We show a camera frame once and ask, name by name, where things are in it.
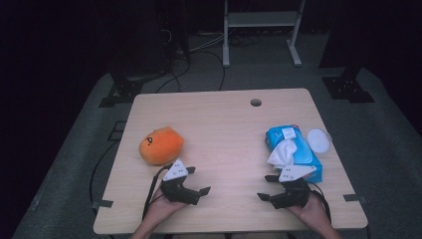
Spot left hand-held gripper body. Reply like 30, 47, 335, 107
159, 158, 202, 206

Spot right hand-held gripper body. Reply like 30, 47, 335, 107
268, 164, 317, 210

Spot orange plush toy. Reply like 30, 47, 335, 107
138, 126, 185, 166

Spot blue wet wipe pack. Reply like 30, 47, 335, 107
264, 124, 323, 184

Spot person's right hand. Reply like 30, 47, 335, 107
287, 190, 328, 230

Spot person's left hand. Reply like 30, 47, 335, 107
145, 187, 189, 225

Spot white round lid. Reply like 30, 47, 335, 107
307, 127, 332, 154

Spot black tape strip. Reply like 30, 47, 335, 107
342, 193, 368, 204
91, 198, 114, 210

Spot black stand base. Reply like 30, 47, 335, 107
318, 0, 376, 105
99, 64, 167, 109

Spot white metal stand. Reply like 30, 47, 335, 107
222, 0, 307, 69

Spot left hand-held gripper cable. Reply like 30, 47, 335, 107
141, 163, 174, 221

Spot hand-held gripper cable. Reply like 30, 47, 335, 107
141, 163, 174, 221
308, 189, 332, 224

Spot right hand-held gripper cable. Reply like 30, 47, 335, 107
308, 189, 332, 224

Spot thin black floor cable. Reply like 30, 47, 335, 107
88, 140, 120, 205

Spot white floor cables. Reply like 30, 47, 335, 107
188, 32, 227, 54

